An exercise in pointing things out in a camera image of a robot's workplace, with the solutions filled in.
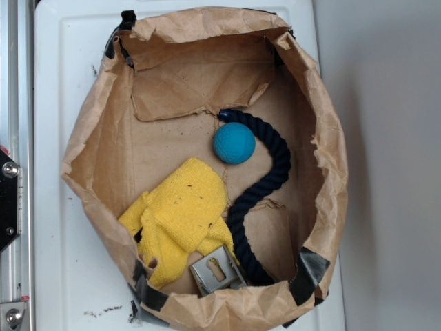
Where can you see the blue dimpled ball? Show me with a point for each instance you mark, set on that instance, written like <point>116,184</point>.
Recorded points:
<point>234,143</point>

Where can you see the yellow microfiber cloth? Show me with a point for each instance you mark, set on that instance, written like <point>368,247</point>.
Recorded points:
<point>180,216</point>

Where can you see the brown paper bag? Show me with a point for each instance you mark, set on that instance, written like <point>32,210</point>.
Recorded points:
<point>154,104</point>

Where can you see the white plastic tray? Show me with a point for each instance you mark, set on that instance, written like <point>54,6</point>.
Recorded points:
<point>77,284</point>

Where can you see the black metal mounting plate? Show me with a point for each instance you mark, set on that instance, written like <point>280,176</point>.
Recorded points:
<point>9,191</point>

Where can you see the grey metal bracket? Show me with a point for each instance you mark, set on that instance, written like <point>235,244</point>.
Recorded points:
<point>217,271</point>

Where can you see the aluminium frame rail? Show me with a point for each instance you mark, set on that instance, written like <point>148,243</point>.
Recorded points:
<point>17,264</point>

